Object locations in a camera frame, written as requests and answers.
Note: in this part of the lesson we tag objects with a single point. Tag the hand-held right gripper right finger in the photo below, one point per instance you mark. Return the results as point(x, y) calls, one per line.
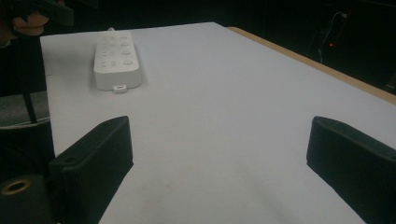
point(358, 168)

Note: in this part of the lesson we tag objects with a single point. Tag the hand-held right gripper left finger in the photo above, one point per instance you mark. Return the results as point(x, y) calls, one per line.
point(96, 155)

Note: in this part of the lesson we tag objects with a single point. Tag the black metal stand pole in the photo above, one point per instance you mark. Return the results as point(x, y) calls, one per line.
point(27, 81)

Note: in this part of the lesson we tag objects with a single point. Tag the white power strip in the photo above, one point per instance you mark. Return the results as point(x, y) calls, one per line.
point(116, 67)

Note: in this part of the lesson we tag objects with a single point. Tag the dark device with red light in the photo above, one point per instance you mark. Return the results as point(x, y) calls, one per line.
point(332, 45)

